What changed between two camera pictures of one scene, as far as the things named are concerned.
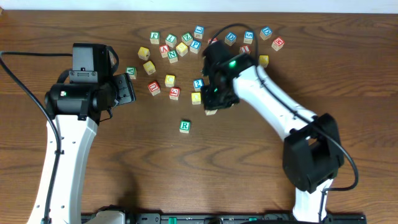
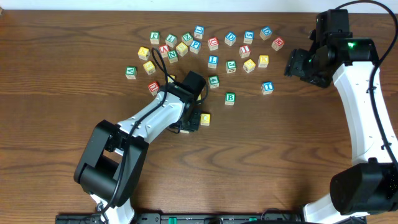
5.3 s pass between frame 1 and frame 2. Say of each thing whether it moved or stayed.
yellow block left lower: stayed
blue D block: stayed
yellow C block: stayed
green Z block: stayed
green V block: stayed
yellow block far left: stayed
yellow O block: moved
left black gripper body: moved
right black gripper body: moved
